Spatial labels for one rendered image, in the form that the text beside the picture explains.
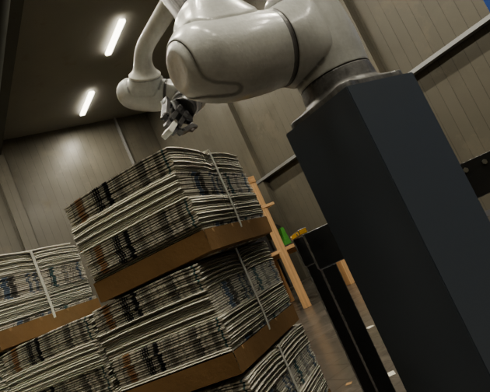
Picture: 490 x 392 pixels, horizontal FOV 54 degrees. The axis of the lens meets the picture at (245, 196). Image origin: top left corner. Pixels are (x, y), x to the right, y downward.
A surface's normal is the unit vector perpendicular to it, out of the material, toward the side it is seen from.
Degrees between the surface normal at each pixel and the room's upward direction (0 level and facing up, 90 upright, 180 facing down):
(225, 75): 134
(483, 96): 90
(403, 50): 90
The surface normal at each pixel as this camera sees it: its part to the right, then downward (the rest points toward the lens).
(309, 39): 0.33, 0.04
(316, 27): 0.29, -0.18
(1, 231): 0.47, -0.33
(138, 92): -0.11, 0.44
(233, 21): 0.14, -0.60
